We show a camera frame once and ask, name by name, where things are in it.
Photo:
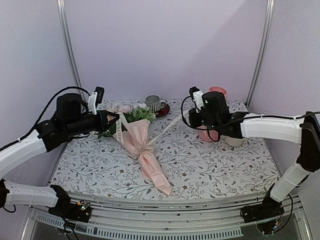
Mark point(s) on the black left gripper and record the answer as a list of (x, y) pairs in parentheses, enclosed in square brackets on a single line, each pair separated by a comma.
[(103, 124)]

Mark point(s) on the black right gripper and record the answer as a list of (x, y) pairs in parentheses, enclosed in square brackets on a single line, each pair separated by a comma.
[(194, 122)]

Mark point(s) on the cream printed ribbon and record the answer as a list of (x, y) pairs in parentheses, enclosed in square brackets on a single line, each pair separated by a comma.
[(134, 136)]

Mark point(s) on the pink flower bouquet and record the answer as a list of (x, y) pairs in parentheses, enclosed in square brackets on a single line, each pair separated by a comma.
[(149, 165)]

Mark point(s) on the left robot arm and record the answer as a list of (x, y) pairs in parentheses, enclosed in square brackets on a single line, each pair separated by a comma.
[(53, 197)]

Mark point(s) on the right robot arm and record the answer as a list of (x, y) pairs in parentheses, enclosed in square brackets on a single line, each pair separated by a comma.
[(302, 132)]

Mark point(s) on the tall pink vase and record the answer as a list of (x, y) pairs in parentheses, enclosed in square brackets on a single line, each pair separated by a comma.
[(213, 113)]

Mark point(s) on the white coffee mug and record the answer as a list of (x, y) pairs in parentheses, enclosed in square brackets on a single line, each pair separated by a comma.
[(234, 142)]

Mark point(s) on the floral patterned tablecloth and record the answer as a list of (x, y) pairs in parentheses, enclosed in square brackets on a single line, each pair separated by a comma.
[(174, 163)]

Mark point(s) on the striped ceramic cup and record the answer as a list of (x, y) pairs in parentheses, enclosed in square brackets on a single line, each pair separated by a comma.
[(155, 103)]

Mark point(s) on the dark red saucer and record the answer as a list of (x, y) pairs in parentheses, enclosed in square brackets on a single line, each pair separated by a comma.
[(163, 111)]

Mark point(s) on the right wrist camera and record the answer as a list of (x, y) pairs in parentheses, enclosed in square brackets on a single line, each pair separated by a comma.
[(196, 96)]

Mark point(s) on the aluminium front rail base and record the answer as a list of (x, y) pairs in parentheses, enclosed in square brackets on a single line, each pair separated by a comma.
[(198, 219)]

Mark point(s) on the left aluminium frame post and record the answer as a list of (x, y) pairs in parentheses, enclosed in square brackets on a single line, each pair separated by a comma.
[(62, 13)]

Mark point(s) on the aluminium frame post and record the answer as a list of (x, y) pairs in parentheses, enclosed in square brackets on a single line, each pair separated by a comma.
[(62, 13), (270, 4)]

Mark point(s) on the right aluminium frame post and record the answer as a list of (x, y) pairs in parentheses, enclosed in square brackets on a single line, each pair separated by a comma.
[(270, 4)]

